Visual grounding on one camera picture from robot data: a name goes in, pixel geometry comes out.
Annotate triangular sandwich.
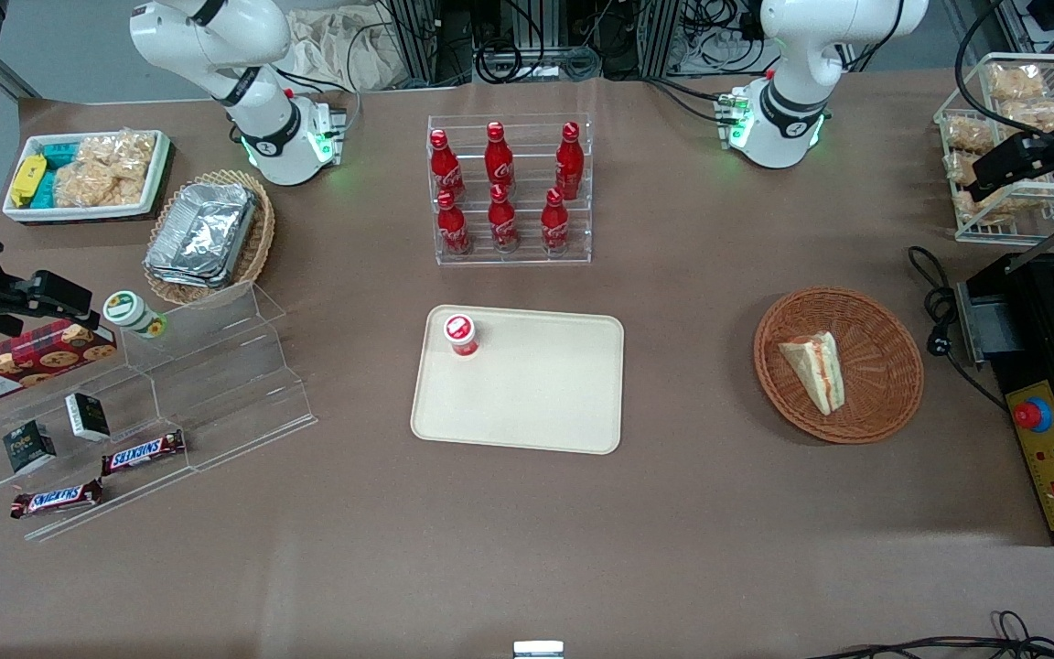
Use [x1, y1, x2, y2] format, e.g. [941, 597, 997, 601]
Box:
[778, 330, 847, 416]

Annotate white rectangular snack tray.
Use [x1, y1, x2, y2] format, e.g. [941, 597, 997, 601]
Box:
[2, 129, 173, 224]

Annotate oval light wicker basket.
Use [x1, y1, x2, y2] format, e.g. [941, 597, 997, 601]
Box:
[143, 169, 276, 308]

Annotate round brown wicker basket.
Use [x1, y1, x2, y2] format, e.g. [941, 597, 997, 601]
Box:
[753, 286, 926, 446]

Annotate beige plastic tray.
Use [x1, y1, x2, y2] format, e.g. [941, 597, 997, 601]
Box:
[410, 305, 626, 456]

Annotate clear bag of fried snacks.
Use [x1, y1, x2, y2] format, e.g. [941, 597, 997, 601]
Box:
[1003, 99, 1054, 135]
[945, 114, 995, 155]
[953, 186, 1040, 226]
[987, 62, 1049, 102]

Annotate red tartan cookie box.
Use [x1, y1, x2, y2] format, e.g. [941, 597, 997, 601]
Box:
[0, 319, 118, 409]

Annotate white cup with green lid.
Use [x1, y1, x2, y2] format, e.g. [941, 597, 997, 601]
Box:
[102, 290, 168, 340]

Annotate clear bag of rice crackers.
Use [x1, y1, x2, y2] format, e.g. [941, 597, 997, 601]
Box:
[53, 160, 149, 209]
[79, 131, 156, 177]

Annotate yellow snack pack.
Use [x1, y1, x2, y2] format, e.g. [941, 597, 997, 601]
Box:
[10, 154, 48, 208]

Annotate black box with white side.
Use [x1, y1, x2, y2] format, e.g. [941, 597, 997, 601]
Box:
[65, 392, 112, 442]

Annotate black box with gold lettering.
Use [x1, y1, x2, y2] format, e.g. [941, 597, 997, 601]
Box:
[2, 420, 58, 475]

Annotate silver foil packet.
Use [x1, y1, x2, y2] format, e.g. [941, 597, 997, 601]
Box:
[145, 181, 258, 289]

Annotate clear acrylic stand with snacks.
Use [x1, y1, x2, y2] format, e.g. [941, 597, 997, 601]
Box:
[0, 362, 203, 544]

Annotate Snickers chocolate bar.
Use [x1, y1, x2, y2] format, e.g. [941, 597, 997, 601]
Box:
[102, 429, 187, 477]
[10, 479, 104, 520]

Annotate empty clear acrylic step stand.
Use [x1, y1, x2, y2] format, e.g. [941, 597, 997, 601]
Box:
[120, 279, 319, 474]

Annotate crumpled beige cloth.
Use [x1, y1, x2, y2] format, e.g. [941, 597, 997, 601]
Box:
[285, 5, 400, 92]

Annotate red cola bottle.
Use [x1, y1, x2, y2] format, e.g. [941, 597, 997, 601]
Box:
[429, 129, 466, 202]
[436, 189, 472, 256]
[485, 121, 516, 191]
[488, 183, 520, 254]
[541, 188, 571, 254]
[554, 121, 586, 200]

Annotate red cup with white lid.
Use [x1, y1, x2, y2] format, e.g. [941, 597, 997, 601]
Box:
[442, 313, 479, 358]

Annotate clear acrylic bottle rack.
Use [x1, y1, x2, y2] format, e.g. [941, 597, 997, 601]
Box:
[426, 113, 594, 267]

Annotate white wire rack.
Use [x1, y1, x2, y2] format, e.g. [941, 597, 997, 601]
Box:
[934, 52, 1054, 245]

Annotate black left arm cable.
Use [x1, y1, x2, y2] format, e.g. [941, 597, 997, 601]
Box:
[955, 0, 1054, 147]

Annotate aluminium profile post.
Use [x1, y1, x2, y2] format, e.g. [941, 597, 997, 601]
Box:
[387, 0, 441, 88]
[646, 0, 685, 79]

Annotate black cables on floor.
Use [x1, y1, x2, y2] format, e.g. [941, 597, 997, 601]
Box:
[806, 610, 1054, 659]

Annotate tangled black background cables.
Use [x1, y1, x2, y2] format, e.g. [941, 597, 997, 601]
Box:
[472, 0, 603, 85]

